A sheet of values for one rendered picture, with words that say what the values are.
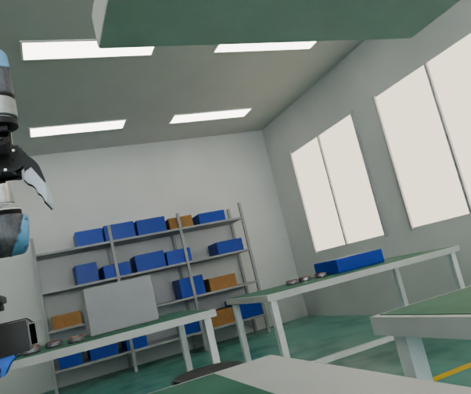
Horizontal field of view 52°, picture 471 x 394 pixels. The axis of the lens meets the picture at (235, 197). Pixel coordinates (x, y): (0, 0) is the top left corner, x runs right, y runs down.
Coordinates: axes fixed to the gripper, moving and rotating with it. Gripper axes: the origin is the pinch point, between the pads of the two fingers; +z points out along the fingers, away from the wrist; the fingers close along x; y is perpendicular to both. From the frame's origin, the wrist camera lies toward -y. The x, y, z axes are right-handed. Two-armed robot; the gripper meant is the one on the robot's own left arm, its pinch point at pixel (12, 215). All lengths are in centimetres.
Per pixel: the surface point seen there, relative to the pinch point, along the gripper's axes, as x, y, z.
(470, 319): -84, -18, 41
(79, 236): -44, 587, -76
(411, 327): -84, 2, 43
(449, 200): -392, 289, -3
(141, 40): -16, -61, -2
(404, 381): -48, -41, 40
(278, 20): -29, -64, -2
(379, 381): -47, -37, 40
